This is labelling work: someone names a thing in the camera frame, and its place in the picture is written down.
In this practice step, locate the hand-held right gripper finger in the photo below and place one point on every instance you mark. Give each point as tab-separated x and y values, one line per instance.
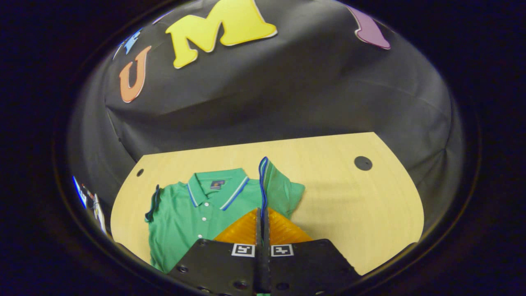
259	230
266	230

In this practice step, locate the black backdrop cloth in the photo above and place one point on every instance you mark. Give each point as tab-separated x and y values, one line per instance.
308	90

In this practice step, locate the green T-shirt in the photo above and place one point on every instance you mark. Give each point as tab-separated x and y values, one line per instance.
181	222

